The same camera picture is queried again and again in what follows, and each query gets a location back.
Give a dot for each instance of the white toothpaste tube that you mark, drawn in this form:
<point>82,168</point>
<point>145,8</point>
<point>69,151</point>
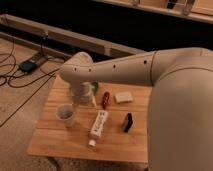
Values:
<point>97,127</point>

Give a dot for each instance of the white soap bar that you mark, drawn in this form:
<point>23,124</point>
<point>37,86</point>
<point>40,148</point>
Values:
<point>123,97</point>

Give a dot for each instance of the black power adapter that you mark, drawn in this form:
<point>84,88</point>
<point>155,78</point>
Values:
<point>27,66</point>

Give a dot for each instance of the wooden baseboard rail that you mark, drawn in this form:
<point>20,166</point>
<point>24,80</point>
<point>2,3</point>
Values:
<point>68,37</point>

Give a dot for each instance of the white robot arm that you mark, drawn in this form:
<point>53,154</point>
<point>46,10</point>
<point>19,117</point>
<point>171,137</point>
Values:
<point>180,110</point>

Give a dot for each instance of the brown sausage toy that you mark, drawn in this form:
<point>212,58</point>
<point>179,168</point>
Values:
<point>105,99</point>

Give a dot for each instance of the green bowl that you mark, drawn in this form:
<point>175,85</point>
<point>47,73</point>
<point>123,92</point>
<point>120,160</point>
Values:
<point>95,87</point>

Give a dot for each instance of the black eraser block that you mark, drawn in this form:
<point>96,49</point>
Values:
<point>128,122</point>

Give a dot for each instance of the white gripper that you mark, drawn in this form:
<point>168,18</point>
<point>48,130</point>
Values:
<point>82,94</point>

